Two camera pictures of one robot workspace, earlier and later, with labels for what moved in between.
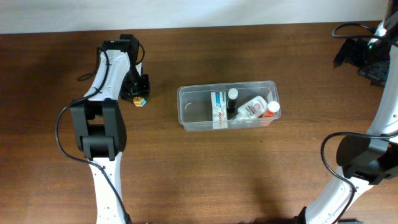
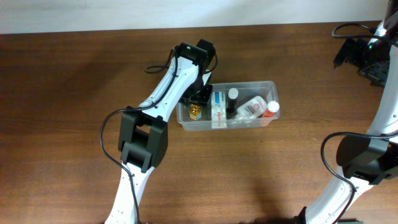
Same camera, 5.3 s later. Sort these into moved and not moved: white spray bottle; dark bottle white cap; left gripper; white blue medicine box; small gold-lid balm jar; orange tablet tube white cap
Moved: small gold-lid balm jar; left gripper
Not moved: dark bottle white cap; white spray bottle; orange tablet tube white cap; white blue medicine box
